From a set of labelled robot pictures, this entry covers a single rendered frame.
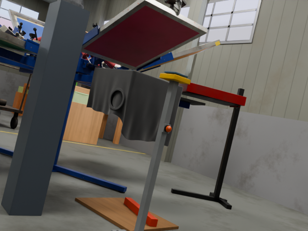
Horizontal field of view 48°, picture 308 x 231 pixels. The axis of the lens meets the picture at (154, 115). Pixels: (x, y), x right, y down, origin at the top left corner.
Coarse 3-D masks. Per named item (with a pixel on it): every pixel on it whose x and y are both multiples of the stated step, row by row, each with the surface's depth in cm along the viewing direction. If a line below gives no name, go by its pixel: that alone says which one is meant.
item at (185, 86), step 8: (184, 88) 338; (192, 88) 330; (200, 88) 332; (208, 88) 333; (192, 96) 366; (200, 96) 346; (208, 96) 333; (216, 96) 335; (224, 96) 336; (232, 96) 338; (240, 96) 339; (224, 104) 374; (232, 104) 352; (240, 104) 339
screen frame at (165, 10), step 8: (144, 0) 208; (152, 0) 212; (128, 8) 219; (136, 8) 215; (152, 8) 215; (160, 8) 216; (168, 8) 221; (120, 16) 224; (128, 16) 223; (168, 16) 224; (176, 16) 225; (184, 16) 231; (104, 24) 237; (112, 24) 231; (184, 24) 234; (192, 24) 235; (104, 32) 240; (200, 32) 244; (192, 40) 255; (176, 48) 265; (104, 56) 275; (160, 56) 277; (144, 64) 290
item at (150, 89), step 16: (144, 80) 219; (160, 80) 227; (128, 96) 214; (144, 96) 221; (160, 96) 230; (176, 96) 239; (128, 112) 216; (144, 112) 224; (160, 112) 232; (176, 112) 242; (128, 128) 218; (144, 128) 226
